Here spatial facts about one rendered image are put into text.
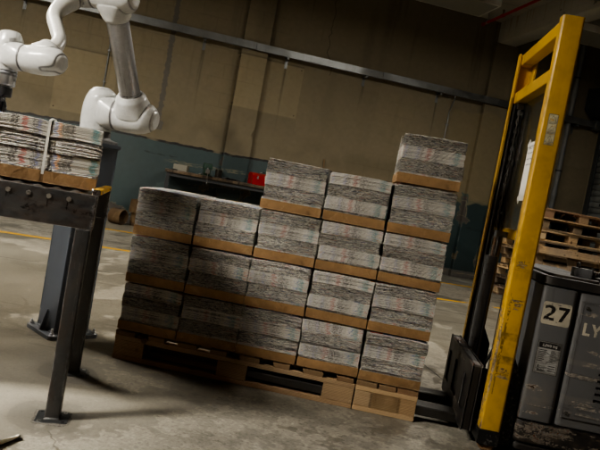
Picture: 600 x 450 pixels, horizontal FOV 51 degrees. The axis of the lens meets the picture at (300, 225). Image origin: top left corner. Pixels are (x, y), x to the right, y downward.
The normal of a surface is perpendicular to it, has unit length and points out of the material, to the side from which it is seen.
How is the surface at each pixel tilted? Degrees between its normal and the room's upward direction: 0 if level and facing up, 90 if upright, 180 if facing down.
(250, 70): 90
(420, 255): 90
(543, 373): 90
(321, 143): 90
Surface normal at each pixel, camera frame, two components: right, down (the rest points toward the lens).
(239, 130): 0.21, 0.09
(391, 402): -0.10, 0.04
